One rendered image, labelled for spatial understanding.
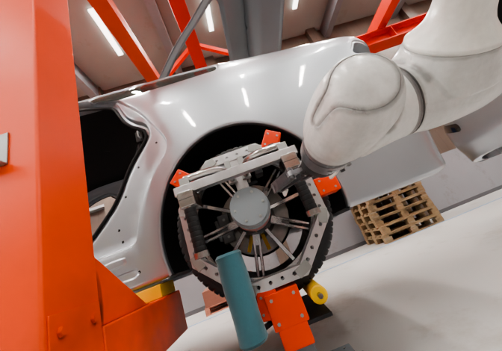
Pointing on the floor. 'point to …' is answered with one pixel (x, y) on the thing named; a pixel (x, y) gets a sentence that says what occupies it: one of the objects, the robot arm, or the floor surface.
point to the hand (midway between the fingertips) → (306, 181)
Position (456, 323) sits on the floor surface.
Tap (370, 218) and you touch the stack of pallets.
